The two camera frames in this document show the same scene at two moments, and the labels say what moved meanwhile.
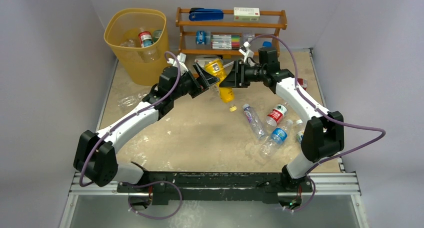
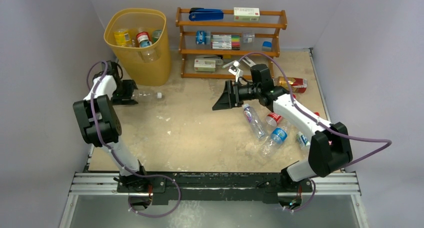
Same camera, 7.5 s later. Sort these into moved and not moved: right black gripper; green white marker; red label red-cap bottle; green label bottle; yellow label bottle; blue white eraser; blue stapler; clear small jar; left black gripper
Moved: yellow label bottle; right black gripper; left black gripper
Not moved: green label bottle; red label red-cap bottle; clear small jar; blue stapler; blue white eraser; green white marker
